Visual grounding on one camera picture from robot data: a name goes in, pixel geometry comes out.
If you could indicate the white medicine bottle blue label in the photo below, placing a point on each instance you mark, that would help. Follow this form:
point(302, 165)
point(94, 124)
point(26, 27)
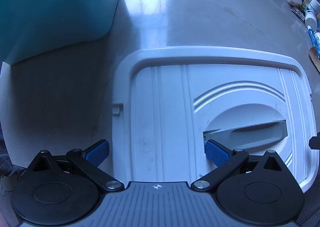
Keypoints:
point(314, 7)

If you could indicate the white plastic bin lid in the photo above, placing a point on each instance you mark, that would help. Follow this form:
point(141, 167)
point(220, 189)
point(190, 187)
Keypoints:
point(165, 117)

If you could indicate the grey marble desktop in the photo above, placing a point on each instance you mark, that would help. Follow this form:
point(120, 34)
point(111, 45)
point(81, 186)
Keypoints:
point(190, 17)

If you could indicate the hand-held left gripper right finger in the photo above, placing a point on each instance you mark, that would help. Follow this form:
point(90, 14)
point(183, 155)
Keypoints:
point(216, 153)

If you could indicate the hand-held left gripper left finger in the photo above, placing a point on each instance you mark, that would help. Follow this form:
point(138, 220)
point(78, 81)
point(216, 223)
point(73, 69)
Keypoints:
point(98, 153)

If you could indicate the teal plastic storage bin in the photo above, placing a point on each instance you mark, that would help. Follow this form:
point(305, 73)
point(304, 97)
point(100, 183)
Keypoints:
point(55, 7)

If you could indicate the grey patterned chair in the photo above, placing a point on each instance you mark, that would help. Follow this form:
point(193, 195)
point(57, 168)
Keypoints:
point(10, 152)

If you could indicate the blue white ointment tube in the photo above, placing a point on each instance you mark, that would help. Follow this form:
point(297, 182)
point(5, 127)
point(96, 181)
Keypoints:
point(313, 42)

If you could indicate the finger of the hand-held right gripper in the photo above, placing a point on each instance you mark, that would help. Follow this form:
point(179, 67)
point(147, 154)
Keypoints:
point(315, 142)

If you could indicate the small foil sachet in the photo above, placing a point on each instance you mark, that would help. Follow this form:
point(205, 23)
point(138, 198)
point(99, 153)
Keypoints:
point(298, 13)

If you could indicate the white pill bottle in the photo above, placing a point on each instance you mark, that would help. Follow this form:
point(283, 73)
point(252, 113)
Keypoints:
point(310, 20)

